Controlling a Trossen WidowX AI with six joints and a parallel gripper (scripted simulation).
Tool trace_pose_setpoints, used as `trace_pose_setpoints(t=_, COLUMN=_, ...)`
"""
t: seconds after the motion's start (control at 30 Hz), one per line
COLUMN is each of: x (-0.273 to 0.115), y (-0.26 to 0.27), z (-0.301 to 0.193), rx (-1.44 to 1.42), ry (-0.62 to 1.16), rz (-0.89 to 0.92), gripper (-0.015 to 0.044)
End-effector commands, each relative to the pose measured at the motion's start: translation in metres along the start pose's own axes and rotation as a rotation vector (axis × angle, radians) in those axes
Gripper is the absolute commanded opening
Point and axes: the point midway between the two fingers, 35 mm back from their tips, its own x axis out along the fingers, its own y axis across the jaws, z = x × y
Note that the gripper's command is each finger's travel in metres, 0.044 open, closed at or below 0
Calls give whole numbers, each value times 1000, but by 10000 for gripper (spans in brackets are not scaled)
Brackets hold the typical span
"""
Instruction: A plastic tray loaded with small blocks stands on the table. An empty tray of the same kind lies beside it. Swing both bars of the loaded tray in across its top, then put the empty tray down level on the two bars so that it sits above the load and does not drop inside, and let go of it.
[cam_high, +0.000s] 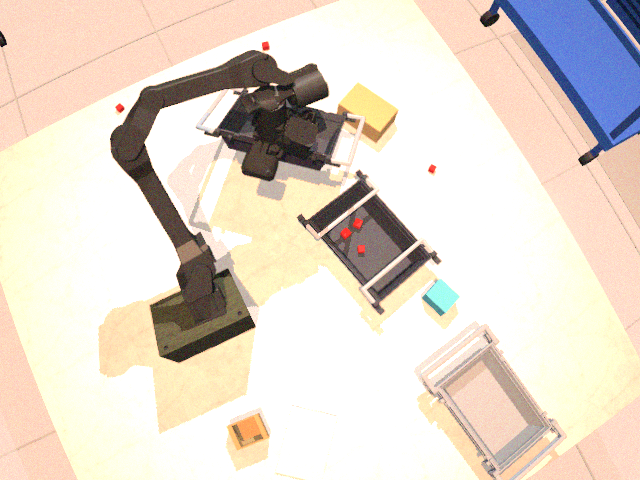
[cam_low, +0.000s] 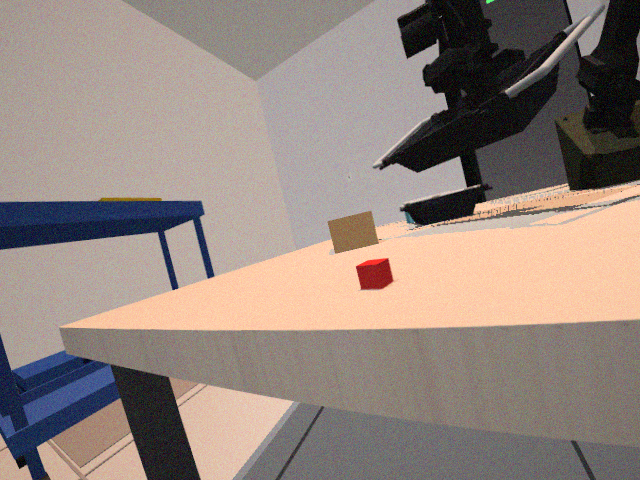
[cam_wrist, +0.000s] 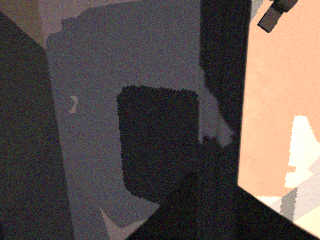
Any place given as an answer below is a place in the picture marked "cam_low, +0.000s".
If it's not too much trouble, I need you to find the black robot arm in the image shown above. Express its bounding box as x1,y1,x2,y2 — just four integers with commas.
397,0,640,134

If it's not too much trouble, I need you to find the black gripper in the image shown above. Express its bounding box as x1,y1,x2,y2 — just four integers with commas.
424,12,526,109

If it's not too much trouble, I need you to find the yellow rectangular block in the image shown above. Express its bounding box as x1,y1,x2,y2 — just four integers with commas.
327,211,379,254

